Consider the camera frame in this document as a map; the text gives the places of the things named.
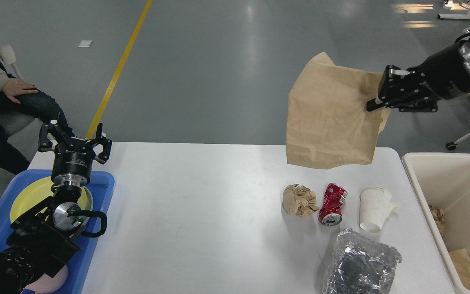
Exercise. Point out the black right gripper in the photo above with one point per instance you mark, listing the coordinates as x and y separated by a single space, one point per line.
447 73

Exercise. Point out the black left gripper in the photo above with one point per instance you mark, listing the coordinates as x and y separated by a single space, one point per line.
70 167

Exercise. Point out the yellow plastic plate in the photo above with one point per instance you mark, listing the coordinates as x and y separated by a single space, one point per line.
30 196

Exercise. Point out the brown paper bag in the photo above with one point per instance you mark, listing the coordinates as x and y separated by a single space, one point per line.
328 124

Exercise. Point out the white paper cup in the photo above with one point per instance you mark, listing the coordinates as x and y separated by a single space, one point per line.
375 208

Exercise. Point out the crushed red can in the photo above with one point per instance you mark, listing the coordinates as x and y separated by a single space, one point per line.
330 213

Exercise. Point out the pink mug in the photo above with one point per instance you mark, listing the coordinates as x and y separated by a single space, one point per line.
46 284

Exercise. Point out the brown paper ball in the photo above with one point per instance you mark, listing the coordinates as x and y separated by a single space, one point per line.
299 200

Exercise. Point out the silver foil bag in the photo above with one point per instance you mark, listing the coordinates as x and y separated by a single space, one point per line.
360 265

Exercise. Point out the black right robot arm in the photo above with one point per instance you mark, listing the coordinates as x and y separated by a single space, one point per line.
443 75

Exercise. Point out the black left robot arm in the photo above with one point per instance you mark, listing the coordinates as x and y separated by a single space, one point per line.
43 239

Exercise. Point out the bystander hand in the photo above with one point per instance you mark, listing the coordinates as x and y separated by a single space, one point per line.
17 87

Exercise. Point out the white plastic bin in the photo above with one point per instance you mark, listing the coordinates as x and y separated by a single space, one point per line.
443 180

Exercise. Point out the paper scraps in bin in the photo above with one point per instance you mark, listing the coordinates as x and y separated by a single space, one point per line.
438 216

